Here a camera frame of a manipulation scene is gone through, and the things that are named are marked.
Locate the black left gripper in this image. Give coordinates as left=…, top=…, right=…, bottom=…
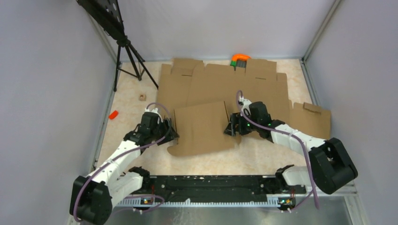
left=150, top=118, right=179, bottom=146

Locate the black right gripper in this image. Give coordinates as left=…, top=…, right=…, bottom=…
left=224, top=112, right=260, bottom=136

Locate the brown cardboard box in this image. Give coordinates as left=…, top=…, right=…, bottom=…
left=168, top=101, right=241, bottom=157

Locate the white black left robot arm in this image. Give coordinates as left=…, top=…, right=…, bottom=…
left=69, top=108, right=179, bottom=225

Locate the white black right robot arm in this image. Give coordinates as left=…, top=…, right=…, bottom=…
left=224, top=99, right=358, bottom=195

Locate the small wooden letter cube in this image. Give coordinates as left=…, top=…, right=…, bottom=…
left=138, top=94, right=147, bottom=102

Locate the flat cardboard sheet pile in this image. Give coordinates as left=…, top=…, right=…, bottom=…
left=157, top=58, right=291, bottom=123

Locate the small orange block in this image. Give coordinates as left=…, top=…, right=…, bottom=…
left=108, top=110, right=119, bottom=120

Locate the orange green toy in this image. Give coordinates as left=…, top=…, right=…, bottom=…
left=230, top=54, right=251, bottom=68

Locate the black tripod music stand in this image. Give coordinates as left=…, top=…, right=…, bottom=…
left=77, top=0, right=159, bottom=92

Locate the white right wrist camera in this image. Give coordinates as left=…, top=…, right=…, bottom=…
left=238, top=97, right=252, bottom=116

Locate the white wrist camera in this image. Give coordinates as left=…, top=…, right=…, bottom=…
left=238, top=97, right=252, bottom=116
left=145, top=107, right=163, bottom=121

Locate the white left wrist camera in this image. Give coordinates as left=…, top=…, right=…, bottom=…
left=145, top=107, right=163, bottom=121

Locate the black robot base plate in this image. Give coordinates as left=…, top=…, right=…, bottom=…
left=135, top=175, right=306, bottom=203

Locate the white slotted cable duct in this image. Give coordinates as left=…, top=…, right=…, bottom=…
left=116, top=197, right=293, bottom=208

